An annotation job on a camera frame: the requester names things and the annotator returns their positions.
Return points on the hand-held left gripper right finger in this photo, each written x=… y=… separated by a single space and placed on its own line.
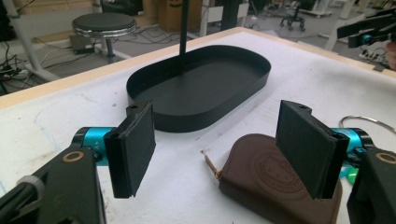
x=306 y=149

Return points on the black office chair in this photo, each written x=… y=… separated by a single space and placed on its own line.
x=292 y=18

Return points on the black oval tray with pole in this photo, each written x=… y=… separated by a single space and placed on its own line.
x=199 y=90

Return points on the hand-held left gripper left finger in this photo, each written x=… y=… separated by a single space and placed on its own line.
x=132 y=155

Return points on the white metal stand leg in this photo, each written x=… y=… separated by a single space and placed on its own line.
x=23 y=40

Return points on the white power strip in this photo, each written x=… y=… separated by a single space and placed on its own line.
x=370 y=56

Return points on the cardboard box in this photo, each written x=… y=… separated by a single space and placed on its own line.
x=169 y=14

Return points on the round black chrome-rimmed stool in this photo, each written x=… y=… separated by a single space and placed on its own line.
x=104 y=23

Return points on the white table leg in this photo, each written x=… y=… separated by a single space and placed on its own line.
x=204 y=18

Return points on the brown leather zip wallet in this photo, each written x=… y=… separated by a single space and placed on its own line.
x=255 y=183

